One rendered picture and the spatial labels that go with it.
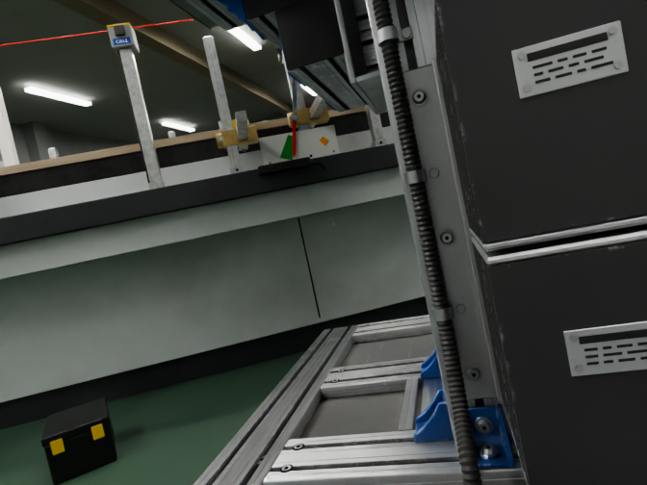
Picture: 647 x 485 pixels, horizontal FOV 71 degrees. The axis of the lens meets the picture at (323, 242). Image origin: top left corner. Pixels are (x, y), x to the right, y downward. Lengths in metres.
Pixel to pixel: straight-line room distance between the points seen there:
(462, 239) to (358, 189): 1.13
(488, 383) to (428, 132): 0.27
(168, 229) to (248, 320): 0.48
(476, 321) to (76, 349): 1.59
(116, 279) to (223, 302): 0.39
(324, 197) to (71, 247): 0.83
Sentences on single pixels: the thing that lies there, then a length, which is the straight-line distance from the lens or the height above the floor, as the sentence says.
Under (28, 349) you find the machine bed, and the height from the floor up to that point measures 0.26.
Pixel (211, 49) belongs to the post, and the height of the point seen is 1.11.
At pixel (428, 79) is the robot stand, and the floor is 0.61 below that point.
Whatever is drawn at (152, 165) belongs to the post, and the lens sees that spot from 1.56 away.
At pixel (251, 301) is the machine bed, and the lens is 1.75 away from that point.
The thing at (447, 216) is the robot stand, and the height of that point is 0.47.
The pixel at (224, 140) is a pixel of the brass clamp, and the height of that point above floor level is 0.81.
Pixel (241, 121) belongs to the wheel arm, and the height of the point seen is 0.80.
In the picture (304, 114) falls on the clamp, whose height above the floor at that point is 0.85.
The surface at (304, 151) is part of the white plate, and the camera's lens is 1.55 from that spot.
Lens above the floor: 0.50
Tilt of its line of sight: 3 degrees down
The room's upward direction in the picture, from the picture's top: 12 degrees counter-clockwise
